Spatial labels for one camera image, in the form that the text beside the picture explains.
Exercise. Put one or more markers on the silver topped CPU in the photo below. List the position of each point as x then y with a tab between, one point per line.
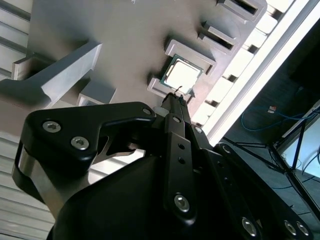
181	75

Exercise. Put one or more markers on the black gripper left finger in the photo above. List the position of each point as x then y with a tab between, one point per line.
75	117

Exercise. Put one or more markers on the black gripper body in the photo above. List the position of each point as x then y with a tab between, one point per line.
112	200

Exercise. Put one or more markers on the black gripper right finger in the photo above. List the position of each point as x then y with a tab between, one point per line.
225	175

